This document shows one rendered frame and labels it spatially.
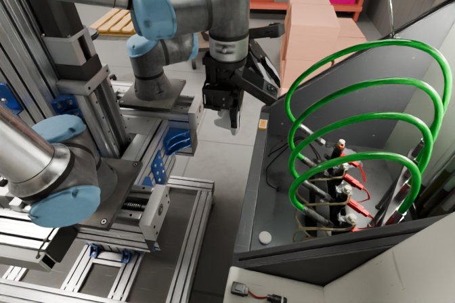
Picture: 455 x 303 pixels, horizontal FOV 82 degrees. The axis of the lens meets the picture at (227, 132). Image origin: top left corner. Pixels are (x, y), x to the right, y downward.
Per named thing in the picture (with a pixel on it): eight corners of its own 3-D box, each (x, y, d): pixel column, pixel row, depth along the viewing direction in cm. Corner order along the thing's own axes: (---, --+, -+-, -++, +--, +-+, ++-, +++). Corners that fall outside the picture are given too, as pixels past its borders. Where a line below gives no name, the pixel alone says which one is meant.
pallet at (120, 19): (143, 40, 403) (141, 32, 394) (85, 37, 413) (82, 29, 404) (170, 11, 505) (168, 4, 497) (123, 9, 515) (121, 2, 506)
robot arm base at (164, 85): (128, 99, 105) (122, 77, 98) (143, 80, 116) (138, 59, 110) (164, 102, 103) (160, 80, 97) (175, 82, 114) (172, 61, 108)
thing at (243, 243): (257, 138, 124) (260, 111, 113) (267, 139, 123) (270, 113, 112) (232, 275, 79) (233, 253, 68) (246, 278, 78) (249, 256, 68)
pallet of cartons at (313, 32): (351, 54, 364) (373, -10, 309) (366, 113, 265) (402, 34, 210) (280, 47, 382) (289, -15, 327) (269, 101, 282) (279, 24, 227)
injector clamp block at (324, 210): (305, 184, 99) (313, 157, 89) (332, 189, 97) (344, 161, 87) (305, 279, 74) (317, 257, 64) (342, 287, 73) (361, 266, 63)
